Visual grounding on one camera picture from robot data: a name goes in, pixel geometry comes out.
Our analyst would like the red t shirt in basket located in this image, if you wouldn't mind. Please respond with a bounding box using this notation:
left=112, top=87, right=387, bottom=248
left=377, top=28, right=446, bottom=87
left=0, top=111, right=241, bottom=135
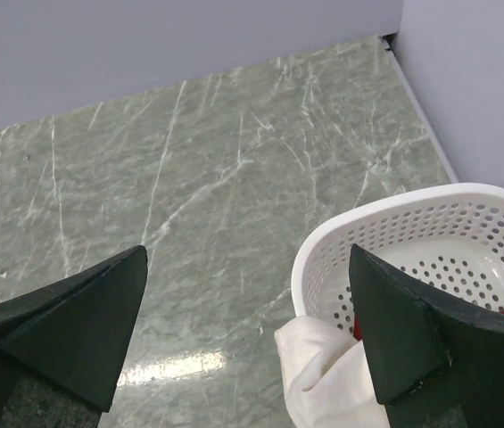
left=352, top=310, right=504, bottom=342

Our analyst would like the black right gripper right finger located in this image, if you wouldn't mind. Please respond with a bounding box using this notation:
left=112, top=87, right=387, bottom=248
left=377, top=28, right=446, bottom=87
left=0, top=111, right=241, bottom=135
left=349, top=245, right=504, bottom=427

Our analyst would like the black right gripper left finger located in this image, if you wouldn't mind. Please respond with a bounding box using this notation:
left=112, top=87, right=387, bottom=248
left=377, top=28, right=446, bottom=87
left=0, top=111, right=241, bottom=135
left=0, top=245, right=148, bottom=427

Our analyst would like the white t shirt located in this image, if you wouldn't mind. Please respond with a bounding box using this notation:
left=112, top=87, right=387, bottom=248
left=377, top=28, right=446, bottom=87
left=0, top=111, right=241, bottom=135
left=274, top=316, right=389, bottom=428

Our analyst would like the white perforated plastic basket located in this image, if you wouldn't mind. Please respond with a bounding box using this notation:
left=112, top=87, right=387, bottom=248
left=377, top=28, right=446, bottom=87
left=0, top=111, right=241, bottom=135
left=291, top=183, right=504, bottom=332

